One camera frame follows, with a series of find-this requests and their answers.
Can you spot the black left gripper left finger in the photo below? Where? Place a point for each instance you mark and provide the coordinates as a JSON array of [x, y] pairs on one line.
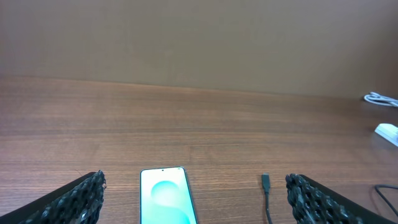
[[78, 202]]

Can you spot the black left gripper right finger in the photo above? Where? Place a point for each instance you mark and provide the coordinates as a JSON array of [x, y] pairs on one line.
[[312, 202]]

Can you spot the smartphone with teal screen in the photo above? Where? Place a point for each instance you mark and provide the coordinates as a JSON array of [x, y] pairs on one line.
[[165, 197]]

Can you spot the white power strip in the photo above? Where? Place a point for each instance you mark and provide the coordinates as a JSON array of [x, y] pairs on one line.
[[388, 132]]

